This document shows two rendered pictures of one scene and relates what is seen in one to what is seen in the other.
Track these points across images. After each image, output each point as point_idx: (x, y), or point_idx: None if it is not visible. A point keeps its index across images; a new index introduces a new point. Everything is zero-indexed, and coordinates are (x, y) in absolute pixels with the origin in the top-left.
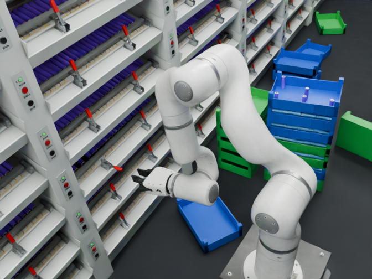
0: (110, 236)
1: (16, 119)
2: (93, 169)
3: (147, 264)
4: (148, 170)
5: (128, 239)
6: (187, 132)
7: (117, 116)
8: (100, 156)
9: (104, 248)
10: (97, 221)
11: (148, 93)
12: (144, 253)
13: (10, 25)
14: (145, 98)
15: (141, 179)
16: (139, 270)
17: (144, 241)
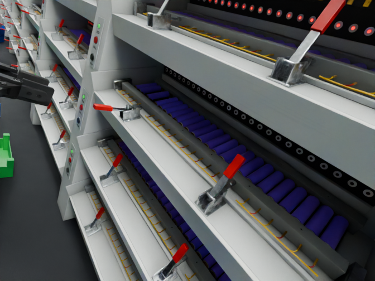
0: (90, 206)
1: None
2: (130, 102)
3: (25, 260)
4: (11, 77)
5: (89, 254)
6: None
7: (181, 42)
8: (150, 113)
9: (71, 182)
10: (90, 153)
11: (292, 111)
12: (48, 265)
13: None
14: (271, 119)
15: (4, 64)
16: (29, 245)
17: (68, 275)
